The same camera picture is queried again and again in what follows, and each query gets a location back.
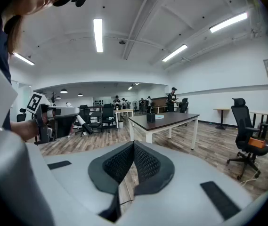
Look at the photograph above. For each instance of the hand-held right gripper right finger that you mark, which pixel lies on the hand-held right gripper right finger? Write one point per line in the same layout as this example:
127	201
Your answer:
155	173

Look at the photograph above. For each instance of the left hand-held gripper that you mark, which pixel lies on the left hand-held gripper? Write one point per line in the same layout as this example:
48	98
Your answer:
42	116

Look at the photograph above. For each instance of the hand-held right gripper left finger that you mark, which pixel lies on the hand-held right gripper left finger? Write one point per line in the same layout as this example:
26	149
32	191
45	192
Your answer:
108	173

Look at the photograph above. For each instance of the white marker with black cap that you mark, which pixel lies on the white marker with black cap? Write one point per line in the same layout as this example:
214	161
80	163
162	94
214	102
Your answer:
85	125

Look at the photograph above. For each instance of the black pen holder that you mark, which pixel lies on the black pen holder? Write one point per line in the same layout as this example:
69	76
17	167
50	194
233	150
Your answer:
151	118

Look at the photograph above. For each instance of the person's left forearm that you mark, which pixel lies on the person's left forearm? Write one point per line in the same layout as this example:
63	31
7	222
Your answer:
24	128

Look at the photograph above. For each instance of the dark top table, white legs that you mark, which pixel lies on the dark top table, white legs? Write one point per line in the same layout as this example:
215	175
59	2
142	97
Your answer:
166	120

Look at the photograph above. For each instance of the white box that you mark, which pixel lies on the white box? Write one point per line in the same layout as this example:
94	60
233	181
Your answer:
159	117

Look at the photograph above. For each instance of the light wooden table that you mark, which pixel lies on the light wooden table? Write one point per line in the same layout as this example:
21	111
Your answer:
124	113

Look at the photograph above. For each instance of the ceiling tube light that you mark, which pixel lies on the ceiling tube light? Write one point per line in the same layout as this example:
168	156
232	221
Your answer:
228	22
174	52
98	35
23	58

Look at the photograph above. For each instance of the round wooden table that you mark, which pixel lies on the round wooden table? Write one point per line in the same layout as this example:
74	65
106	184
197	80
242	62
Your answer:
264	116
221	116

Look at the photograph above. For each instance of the black office chair with headrest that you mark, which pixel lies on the black office chair with headrest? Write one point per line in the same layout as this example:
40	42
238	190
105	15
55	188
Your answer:
244	131

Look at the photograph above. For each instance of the ceiling smoke detector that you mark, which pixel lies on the ceiling smoke detector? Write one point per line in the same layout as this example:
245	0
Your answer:
122	42

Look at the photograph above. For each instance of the orange box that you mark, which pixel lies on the orange box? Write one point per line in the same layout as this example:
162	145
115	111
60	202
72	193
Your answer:
256	142

